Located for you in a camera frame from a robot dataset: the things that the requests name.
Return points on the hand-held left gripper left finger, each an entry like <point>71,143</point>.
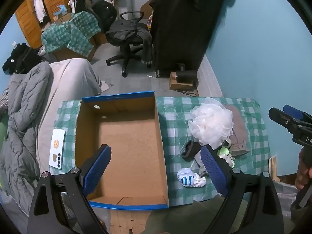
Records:
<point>97,168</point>

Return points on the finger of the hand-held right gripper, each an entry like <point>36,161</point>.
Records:
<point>292,111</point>
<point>280,118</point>

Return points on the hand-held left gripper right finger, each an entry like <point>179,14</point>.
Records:
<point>214,168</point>

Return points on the white blue striped sock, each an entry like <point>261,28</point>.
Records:
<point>189,178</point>

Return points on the blue-rimmed cardboard box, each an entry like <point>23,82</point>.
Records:
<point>131,146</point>

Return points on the brown towel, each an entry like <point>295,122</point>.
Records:
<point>237,129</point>

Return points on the white mesh bath pouf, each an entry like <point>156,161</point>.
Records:
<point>209,124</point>

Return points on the person's right hand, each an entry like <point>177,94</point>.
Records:
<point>303,173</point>

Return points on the black sock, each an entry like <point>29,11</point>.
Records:
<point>190,150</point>

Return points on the wooden plank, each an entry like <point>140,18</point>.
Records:
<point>274,168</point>

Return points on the white smartphone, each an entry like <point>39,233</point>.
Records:
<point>57,148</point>

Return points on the green white checked tablecloth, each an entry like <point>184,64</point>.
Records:
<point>175,131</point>

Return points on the grey quilted duvet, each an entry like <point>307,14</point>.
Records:
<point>24,117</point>

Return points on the small cardboard box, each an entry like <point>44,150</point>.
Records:
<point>178,85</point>

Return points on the beige bed sheet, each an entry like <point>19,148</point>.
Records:
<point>70,78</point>

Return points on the black device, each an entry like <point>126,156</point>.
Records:
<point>186,75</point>

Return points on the black office chair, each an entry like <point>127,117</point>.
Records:
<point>126,53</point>

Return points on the large cardboard boxes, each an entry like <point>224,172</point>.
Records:
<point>100,39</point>

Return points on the black clothes pile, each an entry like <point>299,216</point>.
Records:
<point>20,58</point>

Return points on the green checked cloth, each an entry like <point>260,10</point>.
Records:
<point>73,31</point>

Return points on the dark grey jacket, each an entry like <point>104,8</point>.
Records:
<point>126,31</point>

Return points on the black backpack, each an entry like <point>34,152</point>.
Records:
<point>104,14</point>

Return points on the white hanging shirt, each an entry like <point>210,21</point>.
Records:
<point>39,4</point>

